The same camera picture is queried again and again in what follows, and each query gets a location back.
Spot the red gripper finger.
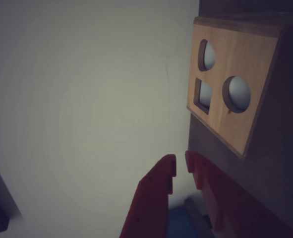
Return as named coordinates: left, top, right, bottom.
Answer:
left=120, top=154, right=177, bottom=238
left=185, top=150, right=293, bottom=238

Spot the wooden shape sorter box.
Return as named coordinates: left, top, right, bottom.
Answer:
left=186, top=16, right=293, bottom=161

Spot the blue clamp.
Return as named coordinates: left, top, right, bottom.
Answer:
left=168, top=198, right=213, bottom=238

